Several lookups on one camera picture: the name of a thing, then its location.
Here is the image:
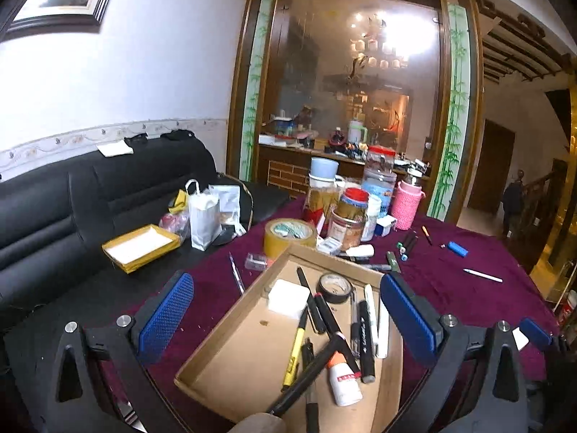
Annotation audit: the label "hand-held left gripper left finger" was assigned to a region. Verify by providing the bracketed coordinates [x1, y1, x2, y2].
[47, 272, 194, 433]

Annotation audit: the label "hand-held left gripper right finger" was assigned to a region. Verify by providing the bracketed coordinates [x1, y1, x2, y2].
[380, 272, 529, 433]

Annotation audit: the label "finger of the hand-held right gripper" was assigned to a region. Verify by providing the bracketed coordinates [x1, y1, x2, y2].
[518, 317, 569, 358]

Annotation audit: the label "white marker pen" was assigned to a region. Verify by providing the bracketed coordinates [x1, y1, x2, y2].
[364, 284, 389, 360]

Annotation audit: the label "black marker grey cap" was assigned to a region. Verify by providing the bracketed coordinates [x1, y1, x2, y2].
[358, 300, 376, 384]

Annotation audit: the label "black gel pen clear grip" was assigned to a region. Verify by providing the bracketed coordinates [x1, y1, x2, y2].
[349, 286, 362, 358]

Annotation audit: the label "black marker red cap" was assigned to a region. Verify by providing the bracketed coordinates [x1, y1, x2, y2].
[313, 293, 362, 379]

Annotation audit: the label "black tape roll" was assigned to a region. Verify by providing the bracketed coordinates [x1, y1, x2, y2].
[316, 274, 353, 304]

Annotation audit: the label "cardboard box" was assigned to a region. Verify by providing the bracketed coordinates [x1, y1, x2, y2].
[174, 245, 405, 433]

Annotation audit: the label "white bottle orange cap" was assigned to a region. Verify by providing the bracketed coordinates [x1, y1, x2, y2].
[325, 351, 364, 407]

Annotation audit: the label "slim black pen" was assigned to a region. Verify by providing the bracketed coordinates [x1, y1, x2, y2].
[296, 267, 326, 335]

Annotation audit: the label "black marker pink ends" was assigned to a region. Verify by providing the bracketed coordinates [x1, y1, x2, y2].
[266, 334, 346, 418]

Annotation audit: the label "yellow highlighter pen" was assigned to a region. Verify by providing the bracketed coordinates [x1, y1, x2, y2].
[281, 307, 310, 393]

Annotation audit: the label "white power adapter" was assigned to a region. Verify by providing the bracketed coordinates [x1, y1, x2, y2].
[268, 279, 311, 321]

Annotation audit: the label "person's left hand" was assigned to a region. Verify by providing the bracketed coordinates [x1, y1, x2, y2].
[234, 412, 286, 433]

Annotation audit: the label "white and red bucket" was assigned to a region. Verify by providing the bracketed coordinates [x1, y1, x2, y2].
[558, 290, 577, 326]

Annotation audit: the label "purple velvet tablecloth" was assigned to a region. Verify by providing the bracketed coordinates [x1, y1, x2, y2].
[4, 194, 562, 433]

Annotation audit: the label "yellow tray box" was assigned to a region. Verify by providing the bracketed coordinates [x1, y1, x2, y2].
[101, 224, 182, 275]

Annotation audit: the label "thin silver pen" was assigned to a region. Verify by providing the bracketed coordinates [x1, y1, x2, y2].
[228, 252, 246, 297]

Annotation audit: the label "pink plastic bag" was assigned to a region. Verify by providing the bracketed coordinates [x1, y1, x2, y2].
[158, 189, 190, 241]

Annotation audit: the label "white paper bag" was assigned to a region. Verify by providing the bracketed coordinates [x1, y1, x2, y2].
[185, 179, 222, 252]

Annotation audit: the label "small white bottle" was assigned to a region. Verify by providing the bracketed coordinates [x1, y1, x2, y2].
[360, 194, 382, 242]

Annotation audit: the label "white barcode box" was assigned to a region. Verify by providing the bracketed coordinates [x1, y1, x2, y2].
[316, 236, 344, 256]

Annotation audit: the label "clear plastic packet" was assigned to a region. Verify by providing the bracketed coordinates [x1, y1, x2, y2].
[244, 253, 276, 273]

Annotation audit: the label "wooden stair railing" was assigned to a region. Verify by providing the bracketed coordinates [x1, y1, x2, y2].
[518, 158, 569, 259]

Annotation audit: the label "white pouch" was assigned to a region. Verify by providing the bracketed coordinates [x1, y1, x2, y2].
[208, 184, 242, 227]

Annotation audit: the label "black leather sofa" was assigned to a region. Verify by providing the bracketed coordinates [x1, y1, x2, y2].
[0, 130, 290, 332]

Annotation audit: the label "black ballpoint pen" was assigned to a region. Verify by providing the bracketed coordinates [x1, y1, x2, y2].
[300, 337, 321, 433]

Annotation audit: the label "tan tape roll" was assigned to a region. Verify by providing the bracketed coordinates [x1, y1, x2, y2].
[263, 217, 318, 261]

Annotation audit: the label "clear plastic jar red lid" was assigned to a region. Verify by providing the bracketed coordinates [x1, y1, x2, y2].
[362, 146, 398, 218]

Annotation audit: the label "wooden door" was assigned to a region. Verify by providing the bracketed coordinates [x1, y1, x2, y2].
[466, 119, 516, 215]

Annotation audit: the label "white folded paper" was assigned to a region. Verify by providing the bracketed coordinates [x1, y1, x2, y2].
[96, 139, 135, 158]

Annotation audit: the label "green thermos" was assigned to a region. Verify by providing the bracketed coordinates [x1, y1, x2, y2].
[347, 119, 369, 145]

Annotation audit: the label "bamboo print panel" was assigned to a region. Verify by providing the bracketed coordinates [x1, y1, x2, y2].
[238, 0, 276, 184]
[426, 4, 472, 223]

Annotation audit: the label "wooden glass cabinet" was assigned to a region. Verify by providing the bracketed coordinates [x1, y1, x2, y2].
[224, 0, 485, 233]

